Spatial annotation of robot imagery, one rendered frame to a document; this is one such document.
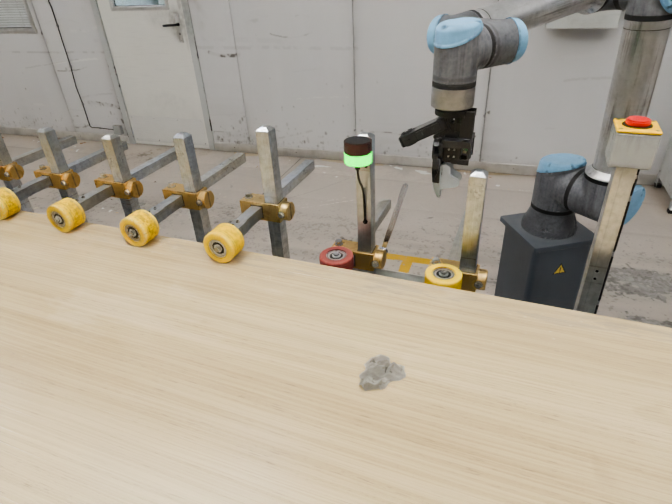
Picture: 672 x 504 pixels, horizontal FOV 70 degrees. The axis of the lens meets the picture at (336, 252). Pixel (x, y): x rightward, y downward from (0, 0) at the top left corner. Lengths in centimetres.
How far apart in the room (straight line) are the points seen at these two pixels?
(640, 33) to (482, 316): 93
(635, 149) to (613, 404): 44
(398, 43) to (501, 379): 319
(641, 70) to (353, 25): 262
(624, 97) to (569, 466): 112
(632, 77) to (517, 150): 236
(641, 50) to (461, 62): 67
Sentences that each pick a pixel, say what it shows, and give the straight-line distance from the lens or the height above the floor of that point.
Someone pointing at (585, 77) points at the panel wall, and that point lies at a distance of 379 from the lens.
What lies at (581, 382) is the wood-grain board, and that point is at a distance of 89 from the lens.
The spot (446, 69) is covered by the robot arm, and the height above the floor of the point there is 130.
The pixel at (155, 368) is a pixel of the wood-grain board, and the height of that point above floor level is 90.
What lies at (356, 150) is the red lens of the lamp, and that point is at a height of 116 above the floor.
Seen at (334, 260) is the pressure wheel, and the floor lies 91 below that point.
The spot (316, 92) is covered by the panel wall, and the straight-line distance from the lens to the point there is 407.
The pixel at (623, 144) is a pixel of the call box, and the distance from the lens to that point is 100.
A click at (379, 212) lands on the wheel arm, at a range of 140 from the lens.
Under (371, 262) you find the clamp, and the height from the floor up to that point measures 85.
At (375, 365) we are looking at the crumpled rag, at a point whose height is 91.
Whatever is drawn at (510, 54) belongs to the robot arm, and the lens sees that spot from 114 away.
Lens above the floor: 150
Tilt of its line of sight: 32 degrees down
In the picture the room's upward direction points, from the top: 3 degrees counter-clockwise
